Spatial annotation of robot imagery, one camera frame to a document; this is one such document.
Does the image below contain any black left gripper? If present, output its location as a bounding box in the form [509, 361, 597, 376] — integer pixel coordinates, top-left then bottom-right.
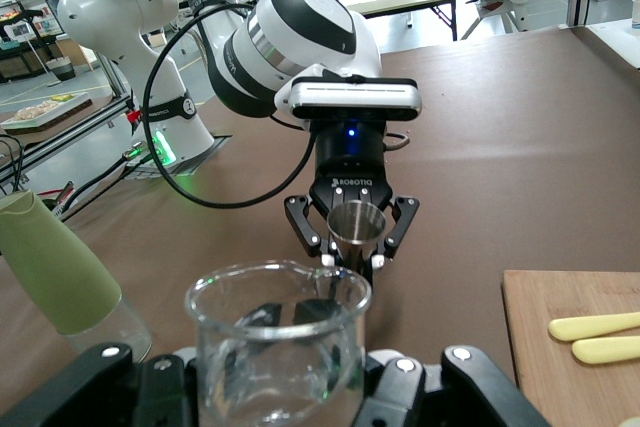
[283, 120, 421, 269]

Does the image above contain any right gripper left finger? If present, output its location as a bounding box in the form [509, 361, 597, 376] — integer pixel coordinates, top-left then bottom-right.
[0, 344, 201, 427]

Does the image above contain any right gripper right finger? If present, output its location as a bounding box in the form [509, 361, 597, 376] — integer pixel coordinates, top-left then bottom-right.
[352, 345, 551, 427]

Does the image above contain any steel double jigger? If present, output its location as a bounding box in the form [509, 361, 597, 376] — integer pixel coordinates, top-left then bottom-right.
[327, 200, 387, 293]

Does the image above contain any small clear glass beaker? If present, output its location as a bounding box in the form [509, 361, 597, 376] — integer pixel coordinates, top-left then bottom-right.
[183, 259, 374, 427]

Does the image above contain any wooden cutting board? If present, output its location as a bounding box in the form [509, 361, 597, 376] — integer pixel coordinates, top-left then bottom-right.
[501, 269, 640, 427]

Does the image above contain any glass bottle with green sleeve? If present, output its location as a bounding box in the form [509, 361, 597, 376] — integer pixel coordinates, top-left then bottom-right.
[0, 190, 154, 368]

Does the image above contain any yellow plastic fork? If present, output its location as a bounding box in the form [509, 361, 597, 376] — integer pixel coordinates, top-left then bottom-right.
[571, 334, 640, 366]

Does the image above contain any brown table cover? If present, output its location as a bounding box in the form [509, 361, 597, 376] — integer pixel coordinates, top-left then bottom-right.
[0, 24, 640, 427]

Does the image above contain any beige top table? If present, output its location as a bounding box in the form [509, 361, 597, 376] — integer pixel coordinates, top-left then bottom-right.
[347, 0, 460, 43]

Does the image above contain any tray with food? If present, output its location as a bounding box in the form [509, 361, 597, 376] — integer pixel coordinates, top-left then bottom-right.
[0, 91, 95, 137]

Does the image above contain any black waste basket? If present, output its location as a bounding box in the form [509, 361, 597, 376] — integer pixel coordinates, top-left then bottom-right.
[46, 57, 77, 82]

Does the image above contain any cardboard box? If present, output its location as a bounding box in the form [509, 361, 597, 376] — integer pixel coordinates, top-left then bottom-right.
[53, 38, 97, 72]

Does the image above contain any grey camera cable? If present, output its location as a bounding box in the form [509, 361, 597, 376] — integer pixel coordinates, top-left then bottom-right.
[383, 131, 412, 152]

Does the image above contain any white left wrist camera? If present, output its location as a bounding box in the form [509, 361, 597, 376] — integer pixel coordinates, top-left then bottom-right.
[274, 74, 422, 124]

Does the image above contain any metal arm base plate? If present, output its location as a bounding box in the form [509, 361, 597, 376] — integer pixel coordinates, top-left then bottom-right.
[122, 134, 234, 183]

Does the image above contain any aluminium frame rail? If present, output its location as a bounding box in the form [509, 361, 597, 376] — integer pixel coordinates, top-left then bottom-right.
[0, 96, 139, 184]

